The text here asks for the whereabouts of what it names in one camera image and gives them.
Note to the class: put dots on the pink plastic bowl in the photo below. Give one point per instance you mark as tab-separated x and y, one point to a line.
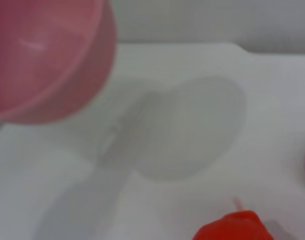
47	62

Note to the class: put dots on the orange toy fruit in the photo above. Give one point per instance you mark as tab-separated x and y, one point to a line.
237	227

